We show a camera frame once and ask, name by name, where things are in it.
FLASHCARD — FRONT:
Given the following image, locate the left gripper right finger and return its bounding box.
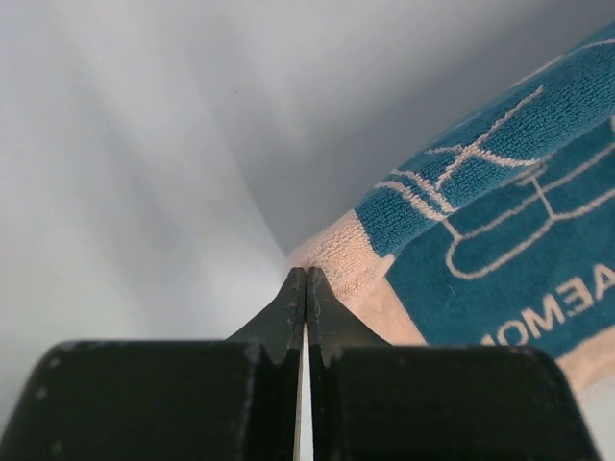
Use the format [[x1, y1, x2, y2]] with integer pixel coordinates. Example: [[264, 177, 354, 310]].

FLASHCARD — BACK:
[[306, 268, 600, 460]]

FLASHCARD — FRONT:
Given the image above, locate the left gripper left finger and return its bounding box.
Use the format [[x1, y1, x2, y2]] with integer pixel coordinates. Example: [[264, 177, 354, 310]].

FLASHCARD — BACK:
[[1, 268, 306, 460]]

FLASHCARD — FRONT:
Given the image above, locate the Doraemon teal beige towel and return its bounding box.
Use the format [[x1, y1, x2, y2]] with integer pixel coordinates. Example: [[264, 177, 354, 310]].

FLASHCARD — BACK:
[[290, 25, 614, 391]]

